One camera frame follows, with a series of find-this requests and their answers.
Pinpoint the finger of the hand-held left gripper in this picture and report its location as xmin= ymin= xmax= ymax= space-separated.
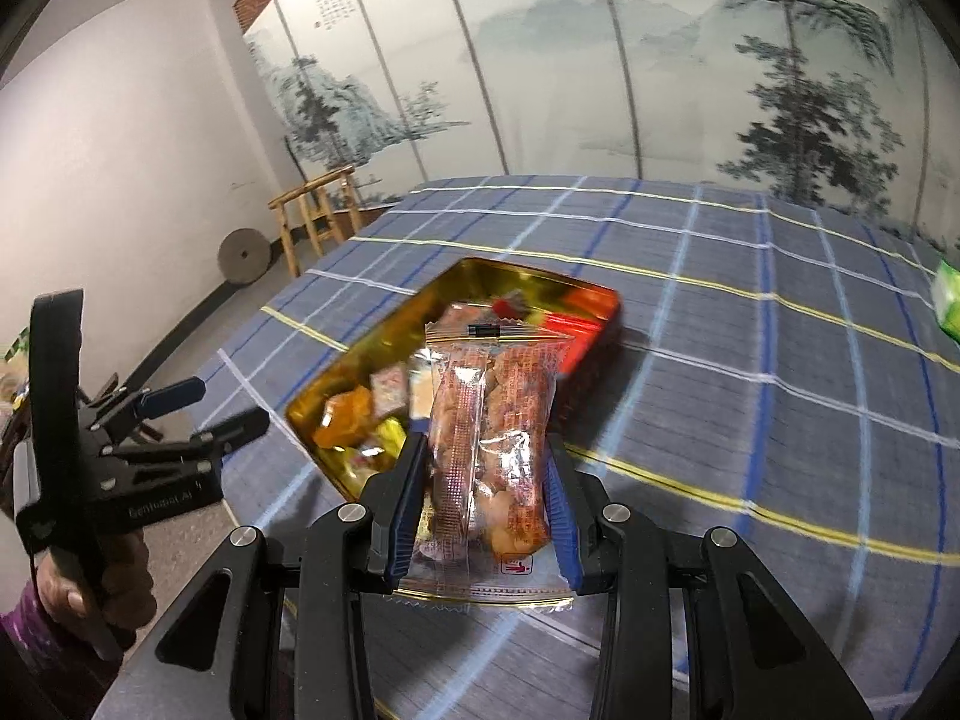
xmin=97 ymin=409 xmax=271 ymax=466
xmin=79 ymin=377 xmax=207 ymax=428

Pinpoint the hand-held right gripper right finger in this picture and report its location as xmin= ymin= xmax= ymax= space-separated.
xmin=546 ymin=431 xmax=875 ymax=720

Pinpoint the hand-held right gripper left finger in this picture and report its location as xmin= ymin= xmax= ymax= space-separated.
xmin=90 ymin=431 xmax=430 ymax=720

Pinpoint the orange snack packet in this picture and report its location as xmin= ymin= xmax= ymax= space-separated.
xmin=319 ymin=388 xmax=376 ymax=447

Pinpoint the clear bag of coated nuts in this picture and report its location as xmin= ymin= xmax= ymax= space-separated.
xmin=397 ymin=319 xmax=577 ymax=610

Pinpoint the red snack packet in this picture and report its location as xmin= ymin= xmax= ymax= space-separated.
xmin=536 ymin=309 xmax=610 ymax=376

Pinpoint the maroon tin box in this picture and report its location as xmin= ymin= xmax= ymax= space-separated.
xmin=285 ymin=256 xmax=623 ymax=612

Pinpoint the person's left forearm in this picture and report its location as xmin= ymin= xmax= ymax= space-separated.
xmin=0 ymin=577 xmax=76 ymax=665

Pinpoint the person's left hand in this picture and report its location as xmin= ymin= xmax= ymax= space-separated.
xmin=36 ymin=529 xmax=157 ymax=635

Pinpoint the round stone disc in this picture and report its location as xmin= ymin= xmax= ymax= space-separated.
xmin=217 ymin=227 xmax=265 ymax=287

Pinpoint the bamboo chair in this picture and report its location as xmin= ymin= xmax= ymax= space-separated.
xmin=268 ymin=165 xmax=365 ymax=277

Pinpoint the plaid tablecloth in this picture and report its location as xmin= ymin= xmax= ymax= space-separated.
xmin=202 ymin=176 xmax=960 ymax=720

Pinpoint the green snack packet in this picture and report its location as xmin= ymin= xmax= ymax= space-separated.
xmin=930 ymin=259 xmax=960 ymax=346

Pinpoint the landscape painted wall screen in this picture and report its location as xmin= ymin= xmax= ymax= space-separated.
xmin=232 ymin=0 xmax=960 ymax=241

